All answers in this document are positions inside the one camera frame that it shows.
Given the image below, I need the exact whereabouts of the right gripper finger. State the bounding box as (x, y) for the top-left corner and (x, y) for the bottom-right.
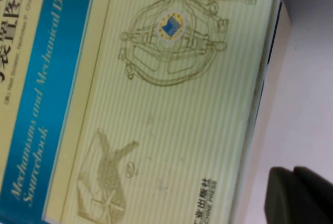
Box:
(264, 166), (333, 224)

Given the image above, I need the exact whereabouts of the yellow-green mechanical design book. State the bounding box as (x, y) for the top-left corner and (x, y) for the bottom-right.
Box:
(0, 0), (286, 224)

